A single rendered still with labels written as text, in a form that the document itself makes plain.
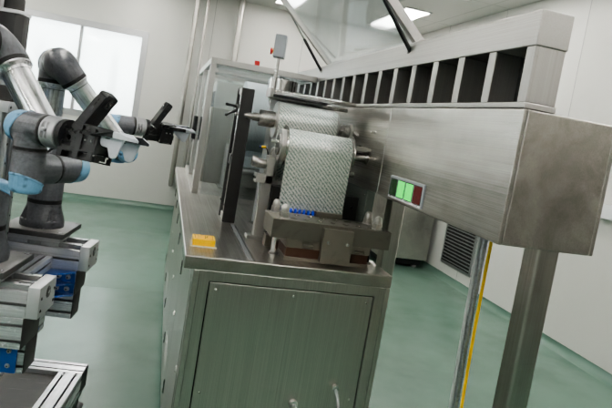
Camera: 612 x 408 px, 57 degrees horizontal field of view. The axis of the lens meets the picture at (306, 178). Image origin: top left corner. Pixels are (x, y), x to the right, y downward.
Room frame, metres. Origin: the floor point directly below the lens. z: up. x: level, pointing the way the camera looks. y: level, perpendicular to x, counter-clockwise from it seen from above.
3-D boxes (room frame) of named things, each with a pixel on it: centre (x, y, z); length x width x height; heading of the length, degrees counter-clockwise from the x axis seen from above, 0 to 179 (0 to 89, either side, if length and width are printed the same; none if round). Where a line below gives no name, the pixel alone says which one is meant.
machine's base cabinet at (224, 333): (2.94, 0.29, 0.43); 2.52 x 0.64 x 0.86; 14
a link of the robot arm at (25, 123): (1.34, 0.66, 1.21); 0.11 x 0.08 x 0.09; 71
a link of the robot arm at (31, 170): (1.35, 0.65, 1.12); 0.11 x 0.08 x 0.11; 161
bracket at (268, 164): (2.04, 0.15, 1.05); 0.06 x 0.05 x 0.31; 104
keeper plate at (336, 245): (1.79, -0.13, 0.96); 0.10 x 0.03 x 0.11; 104
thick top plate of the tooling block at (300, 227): (1.88, -0.09, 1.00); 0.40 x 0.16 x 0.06; 104
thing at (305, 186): (1.99, -0.03, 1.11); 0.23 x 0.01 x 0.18; 104
